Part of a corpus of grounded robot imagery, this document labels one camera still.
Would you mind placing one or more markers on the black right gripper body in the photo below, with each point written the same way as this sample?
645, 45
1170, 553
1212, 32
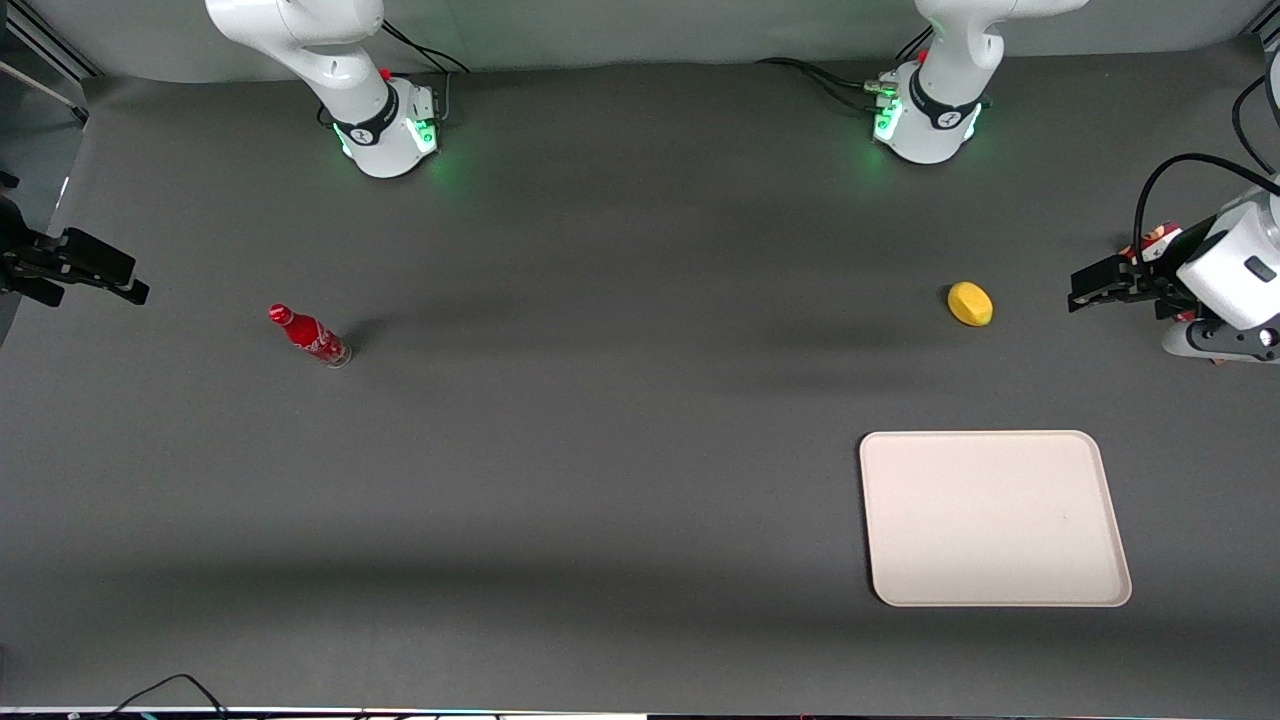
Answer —
14, 255

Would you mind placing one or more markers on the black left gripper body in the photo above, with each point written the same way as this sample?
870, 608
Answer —
1150, 281

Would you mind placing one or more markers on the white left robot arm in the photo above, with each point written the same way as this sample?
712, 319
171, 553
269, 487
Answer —
940, 110

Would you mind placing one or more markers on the cream plastic tray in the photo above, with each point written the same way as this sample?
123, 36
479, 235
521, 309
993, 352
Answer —
990, 520

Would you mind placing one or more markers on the yellow lemon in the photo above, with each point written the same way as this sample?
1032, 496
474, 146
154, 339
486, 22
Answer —
970, 304

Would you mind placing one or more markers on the red cola bottle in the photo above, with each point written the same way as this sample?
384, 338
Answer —
310, 336

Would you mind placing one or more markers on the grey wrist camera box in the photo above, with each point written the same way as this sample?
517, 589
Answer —
1200, 342

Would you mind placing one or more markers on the aluminium frame profile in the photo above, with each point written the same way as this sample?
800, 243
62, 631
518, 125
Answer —
45, 42

